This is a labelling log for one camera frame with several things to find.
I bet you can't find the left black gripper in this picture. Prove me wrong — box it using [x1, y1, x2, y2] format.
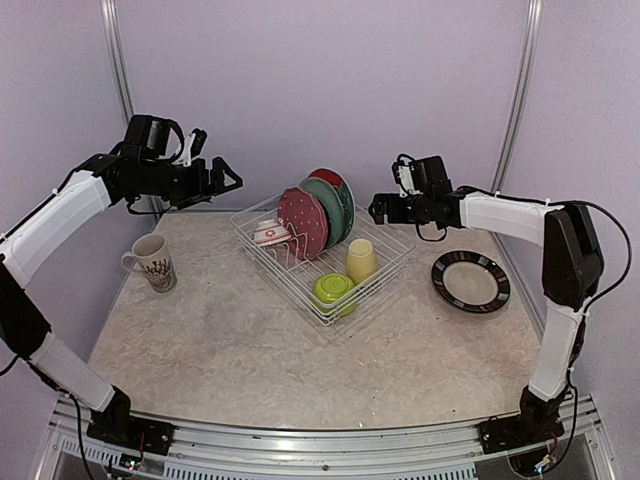
[131, 155, 242, 209]

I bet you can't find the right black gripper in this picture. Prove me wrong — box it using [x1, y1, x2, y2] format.
[373, 192, 432, 223]

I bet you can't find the white floral mug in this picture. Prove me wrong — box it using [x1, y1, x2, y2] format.
[121, 234, 177, 293]

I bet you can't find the black striped rim plate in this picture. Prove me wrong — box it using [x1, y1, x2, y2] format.
[431, 250, 511, 314]

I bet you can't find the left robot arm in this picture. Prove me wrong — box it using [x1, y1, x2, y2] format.
[1, 154, 243, 445]

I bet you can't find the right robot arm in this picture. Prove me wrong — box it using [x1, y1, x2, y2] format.
[368, 186, 604, 444]

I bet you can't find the yellow mug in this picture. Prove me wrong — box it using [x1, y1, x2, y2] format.
[346, 239, 378, 285]

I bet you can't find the white bowl red pattern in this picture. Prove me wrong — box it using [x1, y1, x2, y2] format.
[253, 219, 291, 247]

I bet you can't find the teal green plate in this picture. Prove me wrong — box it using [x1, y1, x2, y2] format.
[299, 177, 346, 249]

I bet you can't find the red plate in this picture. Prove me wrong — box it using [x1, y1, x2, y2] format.
[309, 168, 344, 188]

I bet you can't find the pink polka dot plate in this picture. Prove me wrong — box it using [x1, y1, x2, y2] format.
[277, 187, 329, 261]

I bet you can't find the lime green bowl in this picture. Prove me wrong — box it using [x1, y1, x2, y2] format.
[312, 273, 358, 317]

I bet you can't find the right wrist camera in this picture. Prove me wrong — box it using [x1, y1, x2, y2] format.
[391, 153, 453, 200]

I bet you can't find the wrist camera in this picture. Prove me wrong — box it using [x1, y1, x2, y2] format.
[391, 153, 453, 200]
[173, 128, 208, 167]

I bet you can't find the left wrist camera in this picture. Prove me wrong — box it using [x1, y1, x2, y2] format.
[173, 128, 208, 167]

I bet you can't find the white wire dish rack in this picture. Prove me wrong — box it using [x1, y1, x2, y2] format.
[231, 196, 415, 327]

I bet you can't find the left aluminium frame post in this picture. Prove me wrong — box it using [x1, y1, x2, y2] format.
[98, 0, 164, 221]

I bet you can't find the aluminium frame post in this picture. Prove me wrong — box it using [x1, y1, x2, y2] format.
[98, 0, 164, 221]
[482, 0, 545, 196]

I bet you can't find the right aluminium frame post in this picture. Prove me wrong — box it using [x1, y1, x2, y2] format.
[482, 0, 545, 196]

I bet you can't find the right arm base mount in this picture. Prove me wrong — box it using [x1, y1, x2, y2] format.
[478, 414, 565, 454]

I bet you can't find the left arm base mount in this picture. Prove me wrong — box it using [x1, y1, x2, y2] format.
[87, 415, 175, 456]

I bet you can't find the front aluminium rail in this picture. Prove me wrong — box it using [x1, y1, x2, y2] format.
[29, 397, 620, 479]

